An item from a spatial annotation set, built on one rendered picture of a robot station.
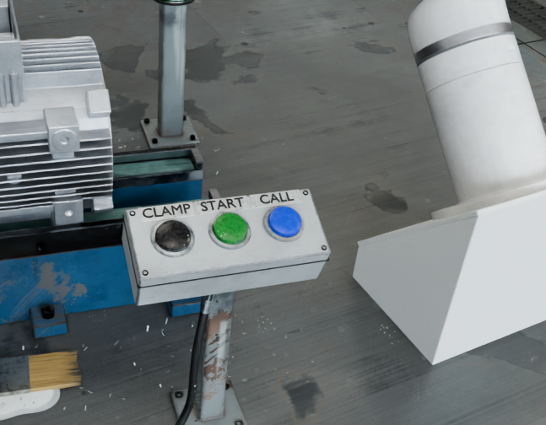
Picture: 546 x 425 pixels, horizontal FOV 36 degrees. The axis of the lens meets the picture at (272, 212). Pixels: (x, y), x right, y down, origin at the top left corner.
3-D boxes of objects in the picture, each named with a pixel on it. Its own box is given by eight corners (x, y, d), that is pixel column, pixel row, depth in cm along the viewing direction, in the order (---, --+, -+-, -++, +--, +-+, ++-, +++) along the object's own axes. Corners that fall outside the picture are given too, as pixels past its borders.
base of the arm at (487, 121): (532, 190, 113) (493, 59, 113) (625, 165, 94) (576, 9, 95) (408, 227, 107) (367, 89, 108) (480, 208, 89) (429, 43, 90)
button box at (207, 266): (134, 308, 72) (138, 279, 68) (120, 237, 76) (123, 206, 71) (319, 279, 77) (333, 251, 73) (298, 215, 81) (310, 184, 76)
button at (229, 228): (214, 254, 72) (218, 243, 71) (207, 224, 73) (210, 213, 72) (248, 249, 73) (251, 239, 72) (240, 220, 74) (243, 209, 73)
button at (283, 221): (270, 246, 74) (273, 235, 72) (261, 217, 75) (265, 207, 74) (301, 241, 75) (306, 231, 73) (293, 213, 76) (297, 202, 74)
